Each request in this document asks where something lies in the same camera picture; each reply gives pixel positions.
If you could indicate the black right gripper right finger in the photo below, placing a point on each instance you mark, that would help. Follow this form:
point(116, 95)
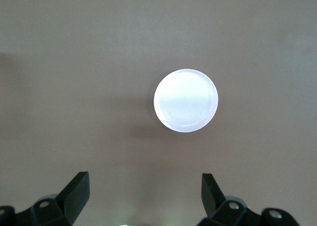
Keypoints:
point(213, 198)

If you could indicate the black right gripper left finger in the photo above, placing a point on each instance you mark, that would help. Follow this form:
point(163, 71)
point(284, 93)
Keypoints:
point(74, 196)

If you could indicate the pale pink round plate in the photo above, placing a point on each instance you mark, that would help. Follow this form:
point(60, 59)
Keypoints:
point(185, 100)

